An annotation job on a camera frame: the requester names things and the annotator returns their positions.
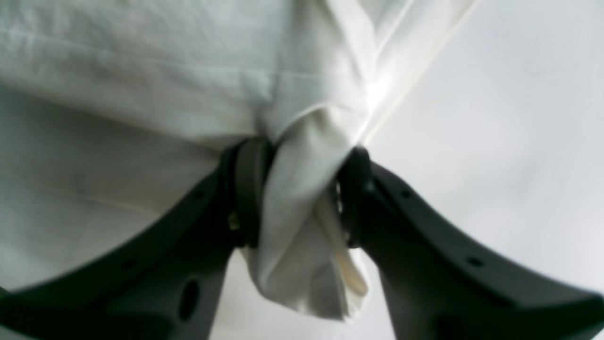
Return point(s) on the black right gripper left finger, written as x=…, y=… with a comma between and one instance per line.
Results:
x=165, y=283

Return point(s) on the white printed t-shirt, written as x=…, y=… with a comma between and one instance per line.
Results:
x=111, y=110

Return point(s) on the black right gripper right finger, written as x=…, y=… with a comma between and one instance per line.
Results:
x=439, y=283

